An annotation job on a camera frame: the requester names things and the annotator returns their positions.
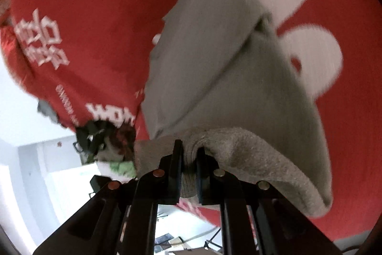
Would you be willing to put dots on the black garment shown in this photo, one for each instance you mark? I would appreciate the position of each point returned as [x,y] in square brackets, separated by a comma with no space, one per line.
[88,135]

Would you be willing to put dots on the red printed blanket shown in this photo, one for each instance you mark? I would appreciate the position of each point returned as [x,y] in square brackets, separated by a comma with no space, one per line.
[89,19]

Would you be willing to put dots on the grey knit sweater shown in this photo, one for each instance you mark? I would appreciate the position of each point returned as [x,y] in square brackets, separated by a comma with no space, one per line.
[232,78]

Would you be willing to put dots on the grey cloth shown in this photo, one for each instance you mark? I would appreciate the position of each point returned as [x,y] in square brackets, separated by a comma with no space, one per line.
[47,110]

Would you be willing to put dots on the red plaid garment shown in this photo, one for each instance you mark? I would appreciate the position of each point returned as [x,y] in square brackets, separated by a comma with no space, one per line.
[124,138]

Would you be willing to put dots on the cartoon print pillow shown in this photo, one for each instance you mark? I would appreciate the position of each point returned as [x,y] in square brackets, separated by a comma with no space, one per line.
[119,168]

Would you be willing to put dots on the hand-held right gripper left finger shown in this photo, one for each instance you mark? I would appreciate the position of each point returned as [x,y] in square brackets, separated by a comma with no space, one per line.
[176,171]

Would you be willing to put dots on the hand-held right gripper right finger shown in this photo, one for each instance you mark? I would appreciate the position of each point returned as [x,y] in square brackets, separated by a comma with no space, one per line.
[204,183]

